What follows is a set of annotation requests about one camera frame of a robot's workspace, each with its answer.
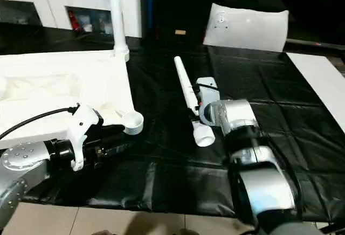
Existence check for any flat white board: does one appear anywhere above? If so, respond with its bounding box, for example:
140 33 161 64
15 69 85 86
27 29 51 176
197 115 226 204
286 52 345 120

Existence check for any white plastic table top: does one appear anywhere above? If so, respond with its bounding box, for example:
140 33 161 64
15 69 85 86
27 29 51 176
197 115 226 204
0 49 145 152

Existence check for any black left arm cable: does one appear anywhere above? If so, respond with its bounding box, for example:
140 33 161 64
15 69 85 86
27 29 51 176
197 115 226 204
0 106 80 141

